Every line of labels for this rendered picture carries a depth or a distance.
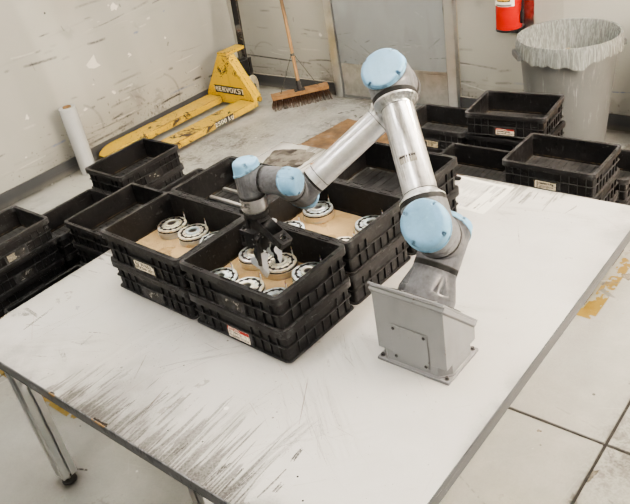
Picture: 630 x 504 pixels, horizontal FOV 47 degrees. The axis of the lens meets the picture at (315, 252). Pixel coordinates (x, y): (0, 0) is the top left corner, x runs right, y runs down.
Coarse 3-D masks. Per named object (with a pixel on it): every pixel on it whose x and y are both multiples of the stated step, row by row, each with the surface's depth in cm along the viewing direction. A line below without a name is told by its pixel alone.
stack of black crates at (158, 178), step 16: (144, 144) 395; (160, 144) 386; (112, 160) 382; (128, 160) 390; (144, 160) 395; (160, 160) 370; (176, 160) 380; (96, 176) 369; (112, 176) 357; (128, 176) 357; (144, 176) 366; (160, 176) 373; (176, 176) 383; (112, 192) 366
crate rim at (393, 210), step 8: (336, 184) 238; (344, 184) 236; (352, 184) 235; (376, 192) 228; (384, 192) 227; (272, 200) 235; (400, 200) 221; (392, 208) 218; (384, 216) 215; (392, 216) 218; (280, 224) 220; (288, 224) 219; (368, 224) 212; (376, 224) 213; (312, 232) 213; (360, 232) 209; (368, 232) 211; (336, 240) 207; (352, 240) 206; (360, 240) 209; (352, 248) 207
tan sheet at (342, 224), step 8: (296, 216) 244; (336, 216) 240; (344, 216) 239; (352, 216) 238; (304, 224) 238; (312, 224) 238; (320, 224) 237; (328, 224) 236; (336, 224) 235; (344, 224) 234; (352, 224) 234; (320, 232) 232; (328, 232) 232; (336, 232) 231; (344, 232) 230; (352, 232) 229
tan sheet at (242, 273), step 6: (228, 264) 225; (234, 264) 224; (240, 270) 221; (246, 270) 220; (258, 270) 219; (240, 276) 218; (246, 276) 217; (252, 276) 217; (258, 276) 216; (264, 276) 216; (264, 282) 213; (270, 282) 213; (276, 282) 212; (282, 282) 212; (288, 282) 211; (270, 288) 210
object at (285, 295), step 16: (240, 224) 225; (320, 240) 209; (192, 256) 213; (336, 256) 202; (192, 272) 208; (208, 272) 203; (320, 272) 198; (240, 288) 195; (288, 288) 191; (272, 304) 188
